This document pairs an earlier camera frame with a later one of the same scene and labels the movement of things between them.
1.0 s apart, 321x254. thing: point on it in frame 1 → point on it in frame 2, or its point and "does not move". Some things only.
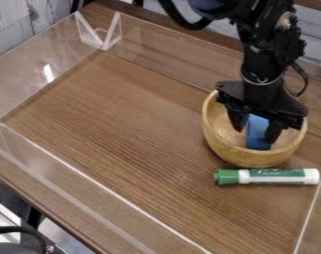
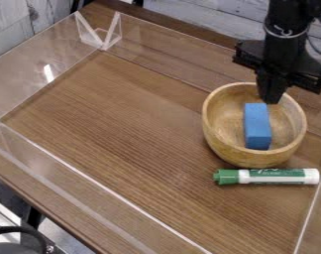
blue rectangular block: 257,133 does not move
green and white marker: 282,176 does not move
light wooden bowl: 229,142 does not move
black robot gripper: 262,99 → 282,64
